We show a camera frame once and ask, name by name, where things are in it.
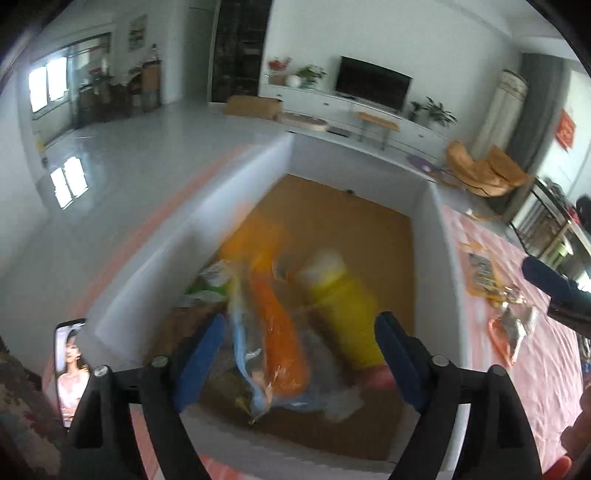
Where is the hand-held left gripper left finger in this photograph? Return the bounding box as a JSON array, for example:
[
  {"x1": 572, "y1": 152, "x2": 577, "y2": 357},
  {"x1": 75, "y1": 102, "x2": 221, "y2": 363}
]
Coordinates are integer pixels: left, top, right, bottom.
[{"x1": 62, "y1": 314, "x2": 227, "y2": 480}]

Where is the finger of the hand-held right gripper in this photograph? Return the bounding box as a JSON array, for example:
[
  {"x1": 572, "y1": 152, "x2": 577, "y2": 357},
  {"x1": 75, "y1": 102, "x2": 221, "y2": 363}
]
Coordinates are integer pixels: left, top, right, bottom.
[{"x1": 522, "y1": 256, "x2": 591, "y2": 326}]

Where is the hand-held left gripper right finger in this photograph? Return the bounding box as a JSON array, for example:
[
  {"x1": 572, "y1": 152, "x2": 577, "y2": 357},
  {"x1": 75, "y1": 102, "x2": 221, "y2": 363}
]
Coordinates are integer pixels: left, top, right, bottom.
[{"x1": 374, "y1": 311, "x2": 543, "y2": 480}]

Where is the yellow snack packet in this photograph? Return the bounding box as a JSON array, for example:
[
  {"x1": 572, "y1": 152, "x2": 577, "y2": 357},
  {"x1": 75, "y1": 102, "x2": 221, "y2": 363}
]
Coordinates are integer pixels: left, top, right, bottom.
[{"x1": 295, "y1": 249, "x2": 398, "y2": 393}]

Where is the brown snack packet green end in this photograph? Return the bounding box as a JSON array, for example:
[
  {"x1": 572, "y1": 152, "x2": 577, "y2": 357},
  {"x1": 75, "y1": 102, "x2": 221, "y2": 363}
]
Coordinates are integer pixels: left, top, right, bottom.
[{"x1": 178, "y1": 258, "x2": 259, "y2": 416}]

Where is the orange snack packet blue edge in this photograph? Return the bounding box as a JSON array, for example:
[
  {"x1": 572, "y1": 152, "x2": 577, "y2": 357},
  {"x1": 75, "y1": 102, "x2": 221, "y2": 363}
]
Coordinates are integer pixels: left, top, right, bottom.
[{"x1": 221, "y1": 210, "x2": 365, "y2": 423}]

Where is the white storage box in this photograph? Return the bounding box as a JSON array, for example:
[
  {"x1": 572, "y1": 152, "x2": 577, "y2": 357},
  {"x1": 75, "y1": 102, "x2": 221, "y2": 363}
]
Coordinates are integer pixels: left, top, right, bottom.
[{"x1": 85, "y1": 130, "x2": 476, "y2": 474}]

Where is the person's right hand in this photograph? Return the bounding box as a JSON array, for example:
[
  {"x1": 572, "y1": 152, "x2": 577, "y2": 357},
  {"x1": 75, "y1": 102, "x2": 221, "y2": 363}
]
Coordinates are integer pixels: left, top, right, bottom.
[{"x1": 560, "y1": 383, "x2": 591, "y2": 480}]

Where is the cluttered dining table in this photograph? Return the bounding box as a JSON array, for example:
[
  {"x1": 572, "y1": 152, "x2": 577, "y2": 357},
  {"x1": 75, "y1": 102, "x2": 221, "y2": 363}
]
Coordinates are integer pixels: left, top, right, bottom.
[{"x1": 540, "y1": 180, "x2": 591, "y2": 280}]

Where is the wooden dining chair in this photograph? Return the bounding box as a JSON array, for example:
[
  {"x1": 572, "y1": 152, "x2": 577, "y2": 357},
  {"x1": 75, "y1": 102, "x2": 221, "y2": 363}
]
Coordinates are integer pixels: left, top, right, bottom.
[{"x1": 510, "y1": 178, "x2": 583, "y2": 259}]

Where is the clear red-edged snack packet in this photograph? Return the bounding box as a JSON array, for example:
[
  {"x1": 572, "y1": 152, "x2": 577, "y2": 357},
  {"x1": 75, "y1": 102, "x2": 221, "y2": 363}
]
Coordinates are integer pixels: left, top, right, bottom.
[{"x1": 488, "y1": 302, "x2": 540, "y2": 367}]

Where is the orange snack packet with barcode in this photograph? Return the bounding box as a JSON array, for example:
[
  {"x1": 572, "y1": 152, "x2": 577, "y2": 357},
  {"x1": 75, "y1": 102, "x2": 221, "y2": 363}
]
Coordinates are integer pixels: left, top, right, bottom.
[{"x1": 464, "y1": 251, "x2": 509, "y2": 309}]

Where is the orange lounge chair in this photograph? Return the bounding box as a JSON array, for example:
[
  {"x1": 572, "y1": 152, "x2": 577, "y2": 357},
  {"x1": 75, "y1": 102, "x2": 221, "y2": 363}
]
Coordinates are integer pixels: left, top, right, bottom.
[{"x1": 445, "y1": 141, "x2": 536, "y2": 198}]

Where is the smartphone with lit screen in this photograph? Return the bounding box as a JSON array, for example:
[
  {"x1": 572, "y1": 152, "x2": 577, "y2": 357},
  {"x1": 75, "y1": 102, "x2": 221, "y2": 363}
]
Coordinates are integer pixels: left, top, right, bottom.
[{"x1": 54, "y1": 318, "x2": 88, "y2": 430}]

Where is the grey curtain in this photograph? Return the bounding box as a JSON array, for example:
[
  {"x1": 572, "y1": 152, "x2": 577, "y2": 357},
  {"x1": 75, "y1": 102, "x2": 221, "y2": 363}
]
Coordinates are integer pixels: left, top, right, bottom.
[{"x1": 508, "y1": 53, "x2": 564, "y2": 222}]

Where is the purple flat floor object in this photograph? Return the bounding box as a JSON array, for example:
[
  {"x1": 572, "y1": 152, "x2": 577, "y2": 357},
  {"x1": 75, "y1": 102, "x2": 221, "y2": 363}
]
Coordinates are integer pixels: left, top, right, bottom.
[{"x1": 407, "y1": 154, "x2": 446, "y2": 178}]

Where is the white standing air conditioner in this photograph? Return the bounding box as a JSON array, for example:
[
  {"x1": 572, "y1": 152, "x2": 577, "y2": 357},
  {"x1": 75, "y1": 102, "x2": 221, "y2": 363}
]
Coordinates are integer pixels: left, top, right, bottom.
[{"x1": 475, "y1": 69, "x2": 529, "y2": 160}]

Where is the dark patterned cloth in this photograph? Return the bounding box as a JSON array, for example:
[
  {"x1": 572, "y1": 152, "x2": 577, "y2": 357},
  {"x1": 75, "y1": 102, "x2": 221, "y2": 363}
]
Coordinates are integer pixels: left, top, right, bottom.
[{"x1": 0, "y1": 337, "x2": 65, "y2": 480}]

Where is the large potted green plant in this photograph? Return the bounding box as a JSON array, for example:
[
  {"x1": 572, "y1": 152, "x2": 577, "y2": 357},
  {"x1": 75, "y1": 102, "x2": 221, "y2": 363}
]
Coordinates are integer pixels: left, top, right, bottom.
[{"x1": 422, "y1": 97, "x2": 458, "y2": 127}]

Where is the wooden stool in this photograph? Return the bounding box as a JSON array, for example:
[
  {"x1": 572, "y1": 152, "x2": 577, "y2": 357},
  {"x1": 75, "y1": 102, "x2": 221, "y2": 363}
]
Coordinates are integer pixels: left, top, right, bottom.
[{"x1": 355, "y1": 111, "x2": 402, "y2": 151}]

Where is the black television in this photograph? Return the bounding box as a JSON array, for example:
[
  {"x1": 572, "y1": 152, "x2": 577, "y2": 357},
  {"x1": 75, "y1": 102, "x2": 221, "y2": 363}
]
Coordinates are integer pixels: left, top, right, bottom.
[{"x1": 335, "y1": 55, "x2": 414, "y2": 112}]

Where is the oval beige floor tray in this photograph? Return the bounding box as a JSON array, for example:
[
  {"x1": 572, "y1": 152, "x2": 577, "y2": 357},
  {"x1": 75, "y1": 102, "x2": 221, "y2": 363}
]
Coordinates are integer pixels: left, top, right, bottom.
[{"x1": 277, "y1": 111, "x2": 329, "y2": 133}]

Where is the cardboard box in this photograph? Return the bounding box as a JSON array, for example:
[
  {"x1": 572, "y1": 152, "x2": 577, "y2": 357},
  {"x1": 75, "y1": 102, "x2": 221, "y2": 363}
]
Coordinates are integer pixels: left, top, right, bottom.
[{"x1": 223, "y1": 95, "x2": 283, "y2": 118}]

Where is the white television cabinet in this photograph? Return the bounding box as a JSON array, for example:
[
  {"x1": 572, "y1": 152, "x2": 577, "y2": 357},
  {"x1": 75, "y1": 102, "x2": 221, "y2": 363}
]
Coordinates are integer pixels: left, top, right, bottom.
[{"x1": 259, "y1": 85, "x2": 451, "y2": 160}]

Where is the wooden side cabinet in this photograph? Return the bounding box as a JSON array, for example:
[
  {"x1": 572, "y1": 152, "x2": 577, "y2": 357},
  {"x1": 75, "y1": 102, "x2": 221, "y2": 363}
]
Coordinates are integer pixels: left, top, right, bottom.
[{"x1": 139, "y1": 44, "x2": 162, "y2": 112}]

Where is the bushy potted plant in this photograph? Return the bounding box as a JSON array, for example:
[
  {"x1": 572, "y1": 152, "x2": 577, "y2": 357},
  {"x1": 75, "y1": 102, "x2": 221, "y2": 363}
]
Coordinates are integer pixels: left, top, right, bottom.
[{"x1": 295, "y1": 65, "x2": 327, "y2": 89}]

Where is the red flower arrangement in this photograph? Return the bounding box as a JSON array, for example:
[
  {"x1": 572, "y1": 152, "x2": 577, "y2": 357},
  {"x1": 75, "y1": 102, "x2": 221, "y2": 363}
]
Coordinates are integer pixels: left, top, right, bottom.
[{"x1": 268, "y1": 56, "x2": 293, "y2": 86}]

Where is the dark display cabinet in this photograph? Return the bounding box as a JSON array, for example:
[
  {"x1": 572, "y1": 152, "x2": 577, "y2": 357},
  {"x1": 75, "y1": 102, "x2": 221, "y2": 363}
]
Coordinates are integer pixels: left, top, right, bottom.
[{"x1": 210, "y1": 0, "x2": 273, "y2": 104}]

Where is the bright window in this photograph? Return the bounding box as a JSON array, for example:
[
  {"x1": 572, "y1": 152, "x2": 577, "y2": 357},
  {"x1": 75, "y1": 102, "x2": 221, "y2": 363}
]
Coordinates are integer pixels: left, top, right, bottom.
[{"x1": 28, "y1": 58, "x2": 70, "y2": 114}]

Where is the red wall decoration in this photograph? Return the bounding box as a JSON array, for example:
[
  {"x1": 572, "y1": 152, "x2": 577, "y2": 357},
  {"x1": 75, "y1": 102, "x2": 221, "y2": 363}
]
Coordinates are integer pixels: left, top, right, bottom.
[{"x1": 555, "y1": 110, "x2": 578, "y2": 151}]

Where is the wall picture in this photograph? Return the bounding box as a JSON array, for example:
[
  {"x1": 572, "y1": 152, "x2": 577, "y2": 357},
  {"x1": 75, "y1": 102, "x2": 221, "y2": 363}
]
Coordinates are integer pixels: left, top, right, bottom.
[{"x1": 128, "y1": 14, "x2": 147, "y2": 51}]

